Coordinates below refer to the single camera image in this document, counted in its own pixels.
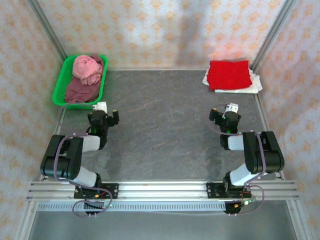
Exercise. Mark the pink t-shirt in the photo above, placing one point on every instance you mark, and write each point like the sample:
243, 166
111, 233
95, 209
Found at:
85, 66

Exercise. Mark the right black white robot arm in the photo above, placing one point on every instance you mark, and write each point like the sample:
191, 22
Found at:
260, 155

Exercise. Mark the maroon t-shirt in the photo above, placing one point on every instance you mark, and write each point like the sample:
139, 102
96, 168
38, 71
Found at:
80, 92

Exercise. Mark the red folded t-shirt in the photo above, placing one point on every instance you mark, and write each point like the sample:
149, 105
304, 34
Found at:
228, 75

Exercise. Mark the white folded t-shirt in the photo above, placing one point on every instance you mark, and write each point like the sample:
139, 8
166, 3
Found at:
256, 83

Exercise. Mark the green plastic basket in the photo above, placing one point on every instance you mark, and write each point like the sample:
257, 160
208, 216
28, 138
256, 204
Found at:
58, 87

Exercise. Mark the small green circuit board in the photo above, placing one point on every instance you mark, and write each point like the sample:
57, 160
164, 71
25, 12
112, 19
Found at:
248, 201

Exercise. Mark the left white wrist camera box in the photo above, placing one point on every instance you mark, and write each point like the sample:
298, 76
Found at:
102, 105

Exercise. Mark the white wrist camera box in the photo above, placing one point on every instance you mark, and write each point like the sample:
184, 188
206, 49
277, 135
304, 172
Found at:
102, 105
232, 107

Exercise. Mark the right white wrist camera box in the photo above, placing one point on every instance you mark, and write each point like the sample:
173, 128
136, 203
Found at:
232, 107

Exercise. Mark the aluminium table edge rail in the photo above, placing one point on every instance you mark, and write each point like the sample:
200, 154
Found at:
160, 69

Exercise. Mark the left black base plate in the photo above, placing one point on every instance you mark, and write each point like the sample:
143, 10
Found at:
113, 191

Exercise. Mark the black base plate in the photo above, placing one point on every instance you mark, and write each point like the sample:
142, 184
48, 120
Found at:
212, 191
113, 191

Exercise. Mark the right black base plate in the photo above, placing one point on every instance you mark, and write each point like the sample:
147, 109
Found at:
212, 191

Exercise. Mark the aluminium mounting rail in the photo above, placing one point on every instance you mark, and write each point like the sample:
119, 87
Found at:
160, 190

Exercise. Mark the aluminium frame post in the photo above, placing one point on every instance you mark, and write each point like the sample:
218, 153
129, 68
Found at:
47, 27
273, 32

